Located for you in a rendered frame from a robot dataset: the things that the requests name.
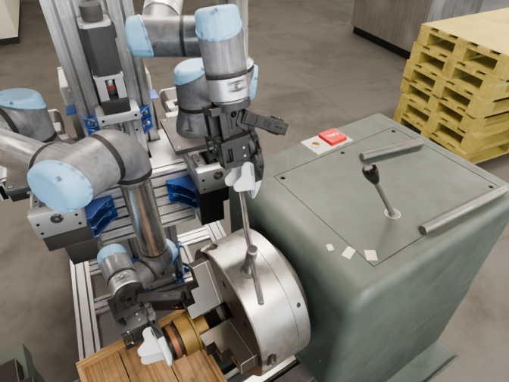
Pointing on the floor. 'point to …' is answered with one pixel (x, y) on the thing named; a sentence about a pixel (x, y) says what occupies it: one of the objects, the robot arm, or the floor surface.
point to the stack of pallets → (460, 85)
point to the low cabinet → (10, 22)
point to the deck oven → (404, 20)
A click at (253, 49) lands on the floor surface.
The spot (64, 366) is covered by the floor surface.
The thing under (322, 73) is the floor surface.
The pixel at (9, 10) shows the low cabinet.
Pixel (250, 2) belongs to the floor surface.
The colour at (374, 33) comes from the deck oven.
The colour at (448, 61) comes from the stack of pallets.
